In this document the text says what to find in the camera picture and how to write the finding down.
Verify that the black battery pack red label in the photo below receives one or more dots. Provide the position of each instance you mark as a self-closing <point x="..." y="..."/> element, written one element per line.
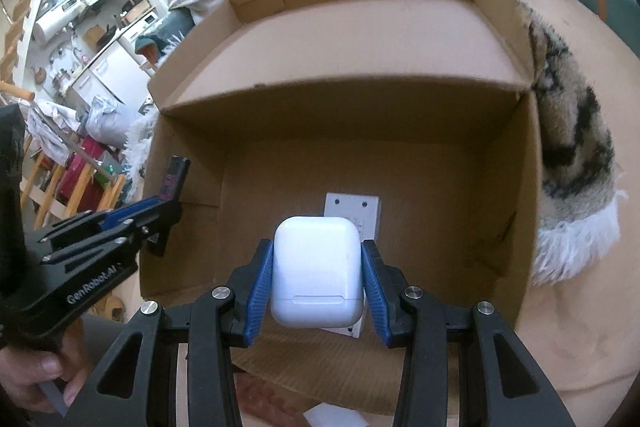
<point x="176" y="174"/>

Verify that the white charger cube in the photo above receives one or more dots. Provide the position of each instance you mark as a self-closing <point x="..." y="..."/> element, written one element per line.
<point x="317" y="272"/>

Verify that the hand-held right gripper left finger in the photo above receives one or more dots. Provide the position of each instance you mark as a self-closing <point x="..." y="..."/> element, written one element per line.
<point x="257" y="289"/>

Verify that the white paper sheet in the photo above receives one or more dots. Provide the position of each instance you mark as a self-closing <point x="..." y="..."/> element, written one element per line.
<point x="335" y="417"/>

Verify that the white plastic bag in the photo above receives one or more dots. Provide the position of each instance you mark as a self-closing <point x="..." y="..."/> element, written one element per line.
<point x="105" y="117"/>

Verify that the cardboard box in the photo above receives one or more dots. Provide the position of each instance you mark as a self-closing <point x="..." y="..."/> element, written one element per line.
<point x="350" y="107"/>

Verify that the white kitchen counter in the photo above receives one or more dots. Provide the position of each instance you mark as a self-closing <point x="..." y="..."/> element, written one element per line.
<point x="110" y="72"/>

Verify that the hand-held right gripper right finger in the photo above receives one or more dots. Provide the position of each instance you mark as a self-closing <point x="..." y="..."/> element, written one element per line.
<point x="376" y="294"/>

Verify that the spotted fur blanket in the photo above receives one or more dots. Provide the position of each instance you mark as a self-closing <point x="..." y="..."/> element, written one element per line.
<point x="565" y="132"/>

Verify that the teal cloth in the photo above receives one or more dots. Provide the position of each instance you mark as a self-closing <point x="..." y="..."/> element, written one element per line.
<point x="170" y="31"/>

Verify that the wooden chair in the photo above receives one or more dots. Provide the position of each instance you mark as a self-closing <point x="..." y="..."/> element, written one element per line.
<point x="50" y="202"/>

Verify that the white water heater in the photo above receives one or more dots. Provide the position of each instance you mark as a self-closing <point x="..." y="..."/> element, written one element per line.
<point x="50" y="26"/>

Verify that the white washing machine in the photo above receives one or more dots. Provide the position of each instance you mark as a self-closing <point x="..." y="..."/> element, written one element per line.
<point x="142" y="21"/>

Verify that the red bag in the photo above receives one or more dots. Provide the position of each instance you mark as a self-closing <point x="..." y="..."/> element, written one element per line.
<point x="75" y="177"/>

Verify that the person's left hand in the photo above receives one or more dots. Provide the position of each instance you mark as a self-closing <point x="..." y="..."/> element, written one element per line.
<point x="35" y="374"/>

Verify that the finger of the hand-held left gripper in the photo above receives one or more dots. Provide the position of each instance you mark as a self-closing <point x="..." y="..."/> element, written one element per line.
<point x="132" y="212"/>
<point x="115" y="243"/>

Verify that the white remote control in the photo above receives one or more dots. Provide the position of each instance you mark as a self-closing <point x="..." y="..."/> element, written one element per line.
<point x="352" y="207"/>

